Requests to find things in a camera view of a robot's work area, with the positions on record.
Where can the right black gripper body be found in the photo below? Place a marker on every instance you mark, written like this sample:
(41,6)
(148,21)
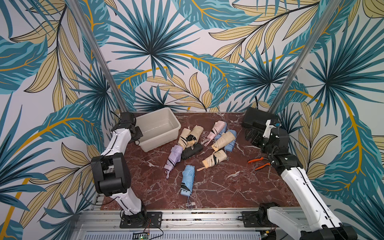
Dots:
(253,132)

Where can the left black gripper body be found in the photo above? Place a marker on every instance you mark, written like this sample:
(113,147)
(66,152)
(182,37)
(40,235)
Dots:
(138,134)

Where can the beige plastic storage box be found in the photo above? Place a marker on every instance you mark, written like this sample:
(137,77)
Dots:
(159,128)

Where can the lavender umbrella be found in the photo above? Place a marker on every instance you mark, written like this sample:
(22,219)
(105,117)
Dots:
(173,159)

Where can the black umbrella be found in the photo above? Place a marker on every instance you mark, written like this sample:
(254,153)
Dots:
(191,151)

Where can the light blue umbrella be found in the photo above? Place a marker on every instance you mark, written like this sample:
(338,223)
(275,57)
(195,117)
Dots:
(188,181)

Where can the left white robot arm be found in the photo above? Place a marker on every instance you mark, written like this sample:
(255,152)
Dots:
(111,173)

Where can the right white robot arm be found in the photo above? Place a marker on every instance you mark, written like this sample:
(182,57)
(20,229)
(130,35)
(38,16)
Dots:
(322,224)

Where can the blue folded umbrella back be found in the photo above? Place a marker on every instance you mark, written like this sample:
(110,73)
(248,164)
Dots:
(229,147)

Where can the tan folded umbrella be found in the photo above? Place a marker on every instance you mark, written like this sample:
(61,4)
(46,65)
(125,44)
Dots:
(223,141)

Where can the pink folded umbrella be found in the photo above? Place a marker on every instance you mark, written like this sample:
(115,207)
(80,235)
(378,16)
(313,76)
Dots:
(216,132)

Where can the beige umbrella by box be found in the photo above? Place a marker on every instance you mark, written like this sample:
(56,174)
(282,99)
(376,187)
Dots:
(183,142)

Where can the black plastic tool case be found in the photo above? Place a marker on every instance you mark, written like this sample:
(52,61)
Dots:
(256,119)

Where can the green circuit board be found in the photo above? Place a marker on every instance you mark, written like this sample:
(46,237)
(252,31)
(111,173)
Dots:
(140,236)

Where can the left aluminium corner post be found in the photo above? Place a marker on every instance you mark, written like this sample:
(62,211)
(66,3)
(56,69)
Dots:
(86,28)

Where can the aluminium corner post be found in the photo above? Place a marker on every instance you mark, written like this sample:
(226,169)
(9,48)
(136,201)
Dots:
(86,28)
(318,30)

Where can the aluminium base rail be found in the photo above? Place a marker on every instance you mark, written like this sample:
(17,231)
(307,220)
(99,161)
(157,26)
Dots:
(200,224)

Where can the right aluminium corner post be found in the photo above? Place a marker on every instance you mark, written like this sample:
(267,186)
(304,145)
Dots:
(318,30)

